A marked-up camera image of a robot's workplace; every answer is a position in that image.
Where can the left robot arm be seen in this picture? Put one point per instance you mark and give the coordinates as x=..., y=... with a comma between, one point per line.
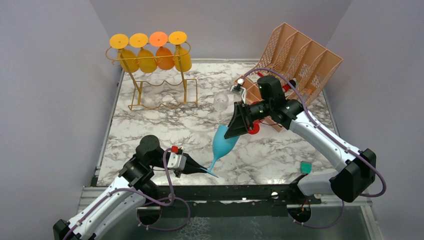
x=132, y=188

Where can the yellow wine glass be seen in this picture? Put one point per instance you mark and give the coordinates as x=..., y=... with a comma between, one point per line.
x=182, y=58
x=146, y=60
x=126, y=57

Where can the peach plastic file organizer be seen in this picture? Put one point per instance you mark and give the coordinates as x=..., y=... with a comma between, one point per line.
x=296, y=57

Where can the gold wire glass rack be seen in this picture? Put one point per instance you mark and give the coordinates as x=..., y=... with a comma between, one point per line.
x=138, y=88

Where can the yellow wine glass right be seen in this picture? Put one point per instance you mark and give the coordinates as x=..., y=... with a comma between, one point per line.
x=182, y=58

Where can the green small block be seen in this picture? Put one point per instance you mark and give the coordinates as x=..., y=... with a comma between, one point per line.
x=305, y=167

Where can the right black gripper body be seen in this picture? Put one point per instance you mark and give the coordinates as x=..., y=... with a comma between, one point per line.
x=259, y=110

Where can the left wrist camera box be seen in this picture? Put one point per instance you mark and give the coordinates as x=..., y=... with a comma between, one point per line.
x=176, y=160

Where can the yellow wine glass far left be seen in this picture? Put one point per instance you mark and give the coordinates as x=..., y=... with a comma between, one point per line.
x=126, y=57

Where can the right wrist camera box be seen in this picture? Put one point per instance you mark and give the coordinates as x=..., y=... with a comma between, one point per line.
x=238, y=89

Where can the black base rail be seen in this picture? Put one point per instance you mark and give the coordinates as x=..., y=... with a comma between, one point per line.
x=215, y=201

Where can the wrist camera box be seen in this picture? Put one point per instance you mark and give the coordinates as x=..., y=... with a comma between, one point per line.
x=238, y=89
x=176, y=160

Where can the red wine glass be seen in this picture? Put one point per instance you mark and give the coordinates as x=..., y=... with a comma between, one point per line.
x=255, y=128

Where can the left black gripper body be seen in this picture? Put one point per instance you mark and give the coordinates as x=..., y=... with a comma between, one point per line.
x=159, y=161

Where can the orange wine glass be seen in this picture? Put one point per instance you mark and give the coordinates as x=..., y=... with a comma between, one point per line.
x=164, y=57

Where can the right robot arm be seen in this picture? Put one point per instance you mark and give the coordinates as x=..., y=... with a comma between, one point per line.
x=353, y=167

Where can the blue wine glass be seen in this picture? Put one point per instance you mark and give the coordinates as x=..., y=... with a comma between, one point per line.
x=221, y=146

